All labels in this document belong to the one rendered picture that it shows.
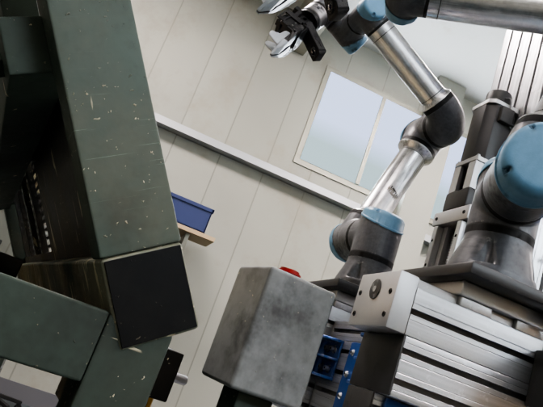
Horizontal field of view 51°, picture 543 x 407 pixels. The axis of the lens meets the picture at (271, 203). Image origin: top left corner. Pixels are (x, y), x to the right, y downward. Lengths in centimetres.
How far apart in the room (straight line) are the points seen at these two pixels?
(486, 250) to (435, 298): 15
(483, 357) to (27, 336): 65
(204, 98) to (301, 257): 159
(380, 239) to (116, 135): 85
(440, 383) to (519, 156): 35
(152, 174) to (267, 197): 411
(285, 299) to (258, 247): 394
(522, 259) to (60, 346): 71
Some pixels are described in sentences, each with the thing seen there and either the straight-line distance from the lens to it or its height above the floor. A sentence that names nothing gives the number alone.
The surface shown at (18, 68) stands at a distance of 84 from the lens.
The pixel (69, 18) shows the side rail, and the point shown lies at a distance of 81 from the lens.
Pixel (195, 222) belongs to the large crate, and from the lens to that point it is 417.
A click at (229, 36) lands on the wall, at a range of 524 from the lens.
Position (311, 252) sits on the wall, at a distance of 492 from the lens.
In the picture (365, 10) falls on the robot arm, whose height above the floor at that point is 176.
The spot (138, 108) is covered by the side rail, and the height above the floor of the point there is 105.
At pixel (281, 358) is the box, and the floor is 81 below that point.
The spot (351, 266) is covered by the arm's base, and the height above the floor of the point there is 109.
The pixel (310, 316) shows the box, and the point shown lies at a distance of 86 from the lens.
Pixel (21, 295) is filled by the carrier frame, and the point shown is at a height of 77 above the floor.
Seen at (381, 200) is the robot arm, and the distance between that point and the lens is 164.
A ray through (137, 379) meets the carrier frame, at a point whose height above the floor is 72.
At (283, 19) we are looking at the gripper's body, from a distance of 163.
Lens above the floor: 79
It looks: 16 degrees up
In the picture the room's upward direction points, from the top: 20 degrees clockwise
